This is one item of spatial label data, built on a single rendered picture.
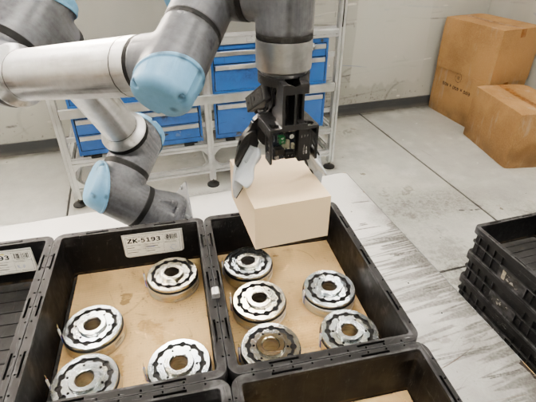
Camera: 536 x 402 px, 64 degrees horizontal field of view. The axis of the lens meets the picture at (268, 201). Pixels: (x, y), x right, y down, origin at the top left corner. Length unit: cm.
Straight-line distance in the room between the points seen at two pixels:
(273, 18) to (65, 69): 28
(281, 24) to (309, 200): 25
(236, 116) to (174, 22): 218
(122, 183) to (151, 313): 35
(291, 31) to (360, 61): 336
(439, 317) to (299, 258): 35
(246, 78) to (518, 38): 214
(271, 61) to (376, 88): 352
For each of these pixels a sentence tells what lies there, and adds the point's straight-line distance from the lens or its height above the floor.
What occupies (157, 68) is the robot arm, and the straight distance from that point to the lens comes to 50.
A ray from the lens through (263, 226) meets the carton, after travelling 64.
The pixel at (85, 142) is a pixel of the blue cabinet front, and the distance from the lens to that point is 269.
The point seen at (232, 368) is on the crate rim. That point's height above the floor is 93.
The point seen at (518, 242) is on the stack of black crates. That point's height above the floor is 49.
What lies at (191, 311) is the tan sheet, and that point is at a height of 83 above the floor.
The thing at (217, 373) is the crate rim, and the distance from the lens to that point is 66.
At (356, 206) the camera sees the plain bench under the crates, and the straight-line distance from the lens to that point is 141.
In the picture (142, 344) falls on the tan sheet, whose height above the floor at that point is 83.
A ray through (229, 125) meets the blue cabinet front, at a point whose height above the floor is 40.
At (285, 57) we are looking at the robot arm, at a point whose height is 133.
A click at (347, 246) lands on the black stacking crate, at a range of 92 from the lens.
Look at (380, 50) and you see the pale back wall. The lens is 398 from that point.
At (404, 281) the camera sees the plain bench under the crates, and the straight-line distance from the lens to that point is 116.
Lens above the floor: 147
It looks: 33 degrees down
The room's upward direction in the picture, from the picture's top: straight up
